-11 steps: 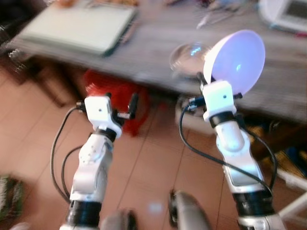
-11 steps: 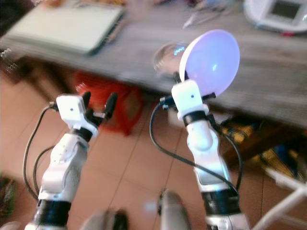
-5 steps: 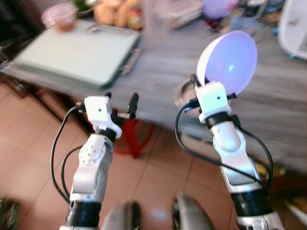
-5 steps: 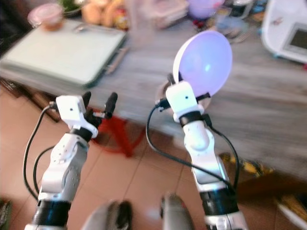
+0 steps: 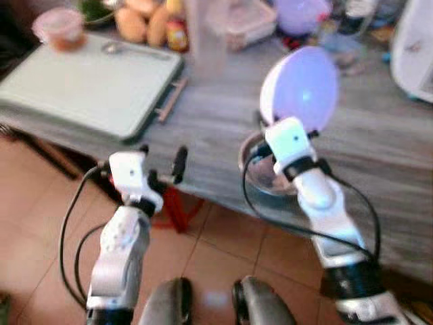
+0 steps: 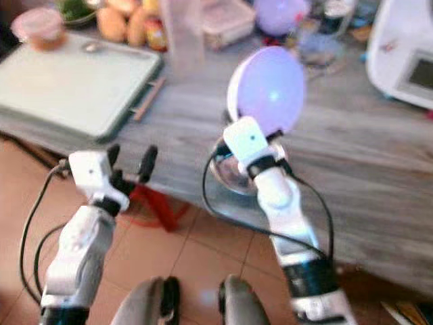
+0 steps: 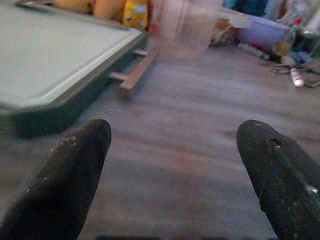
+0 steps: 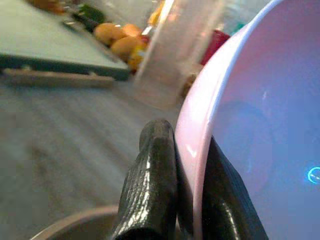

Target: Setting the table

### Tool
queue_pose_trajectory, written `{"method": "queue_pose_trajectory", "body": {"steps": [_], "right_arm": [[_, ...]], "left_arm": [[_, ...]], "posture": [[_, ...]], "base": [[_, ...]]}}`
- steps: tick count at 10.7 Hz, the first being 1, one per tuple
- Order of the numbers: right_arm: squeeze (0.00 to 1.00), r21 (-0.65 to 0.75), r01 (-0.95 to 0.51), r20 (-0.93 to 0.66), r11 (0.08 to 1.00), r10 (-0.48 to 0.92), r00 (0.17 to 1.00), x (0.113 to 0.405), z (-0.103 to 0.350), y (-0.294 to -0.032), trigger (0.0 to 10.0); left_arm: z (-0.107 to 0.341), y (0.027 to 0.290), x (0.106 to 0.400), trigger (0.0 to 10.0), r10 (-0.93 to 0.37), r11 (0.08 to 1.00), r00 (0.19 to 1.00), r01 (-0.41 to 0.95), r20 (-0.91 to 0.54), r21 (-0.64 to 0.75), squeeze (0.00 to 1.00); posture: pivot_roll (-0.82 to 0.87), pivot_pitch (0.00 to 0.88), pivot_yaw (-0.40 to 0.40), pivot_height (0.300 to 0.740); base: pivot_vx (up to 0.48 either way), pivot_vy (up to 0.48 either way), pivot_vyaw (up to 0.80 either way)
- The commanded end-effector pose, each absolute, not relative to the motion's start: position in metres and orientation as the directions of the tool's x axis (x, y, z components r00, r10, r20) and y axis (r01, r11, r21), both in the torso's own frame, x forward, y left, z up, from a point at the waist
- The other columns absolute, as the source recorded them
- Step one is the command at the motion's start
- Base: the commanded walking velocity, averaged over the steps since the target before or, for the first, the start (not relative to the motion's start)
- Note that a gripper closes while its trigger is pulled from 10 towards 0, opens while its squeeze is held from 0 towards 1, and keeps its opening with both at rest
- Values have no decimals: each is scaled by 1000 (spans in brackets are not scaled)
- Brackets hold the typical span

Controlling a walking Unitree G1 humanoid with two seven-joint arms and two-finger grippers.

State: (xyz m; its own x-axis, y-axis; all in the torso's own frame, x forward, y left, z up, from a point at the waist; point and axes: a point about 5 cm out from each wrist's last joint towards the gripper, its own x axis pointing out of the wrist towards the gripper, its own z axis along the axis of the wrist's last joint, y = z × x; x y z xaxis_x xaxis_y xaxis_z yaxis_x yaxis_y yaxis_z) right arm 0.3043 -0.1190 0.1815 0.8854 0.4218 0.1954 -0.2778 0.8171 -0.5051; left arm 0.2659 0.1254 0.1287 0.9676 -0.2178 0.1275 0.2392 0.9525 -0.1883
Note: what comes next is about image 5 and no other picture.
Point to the grey robot right leg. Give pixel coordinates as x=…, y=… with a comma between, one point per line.
x=260, y=305

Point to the purple bowl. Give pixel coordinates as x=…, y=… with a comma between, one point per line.
x=302, y=15

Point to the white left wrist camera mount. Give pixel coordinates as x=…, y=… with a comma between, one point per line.
x=128, y=172

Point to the clear glass dish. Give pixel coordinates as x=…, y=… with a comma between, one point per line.
x=344, y=53

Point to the red label sauce jar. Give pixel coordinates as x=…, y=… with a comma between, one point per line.
x=177, y=35

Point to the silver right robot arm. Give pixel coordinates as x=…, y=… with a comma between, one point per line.
x=335, y=223

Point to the metal spoon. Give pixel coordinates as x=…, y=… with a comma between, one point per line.
x=112, y=47

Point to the orange bread roll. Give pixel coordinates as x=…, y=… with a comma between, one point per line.
x=130, y=25
x=158, y=27

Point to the clear plastic food container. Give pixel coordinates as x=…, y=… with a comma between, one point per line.
x=252, y=24

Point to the metal bowl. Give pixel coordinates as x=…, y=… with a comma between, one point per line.
x=260, y=177

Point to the grey robot leg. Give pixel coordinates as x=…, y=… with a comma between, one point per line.
x=260, y=305
x=168, y=305

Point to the light green cutting board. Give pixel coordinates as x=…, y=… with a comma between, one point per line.
x=88, y=88

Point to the red stool frame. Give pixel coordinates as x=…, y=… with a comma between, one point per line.
x=177, y=210

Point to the purple round plate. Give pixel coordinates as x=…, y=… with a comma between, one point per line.
x=301, y=84

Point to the clear plastic cup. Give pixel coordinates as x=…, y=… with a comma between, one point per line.
x=206, y=37

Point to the bowl of green vegetables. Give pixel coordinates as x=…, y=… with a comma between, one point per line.
x=95, y=9

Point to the white kitchen appliance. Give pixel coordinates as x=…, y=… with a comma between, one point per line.
x=414, y=54

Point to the pink lidded food tub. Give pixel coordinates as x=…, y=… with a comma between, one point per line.
x=59, y=28

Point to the dark glass jar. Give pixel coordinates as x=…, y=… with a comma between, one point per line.
x=358, y=15

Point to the grey robot left leg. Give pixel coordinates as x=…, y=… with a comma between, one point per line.
x=168, y=305

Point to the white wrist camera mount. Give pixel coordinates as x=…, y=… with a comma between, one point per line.
x=128, y=172
x=291, y=141

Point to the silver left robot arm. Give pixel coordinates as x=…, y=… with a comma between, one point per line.
x=120, y=250

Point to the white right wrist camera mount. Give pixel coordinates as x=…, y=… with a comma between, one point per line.
x=291, y=141

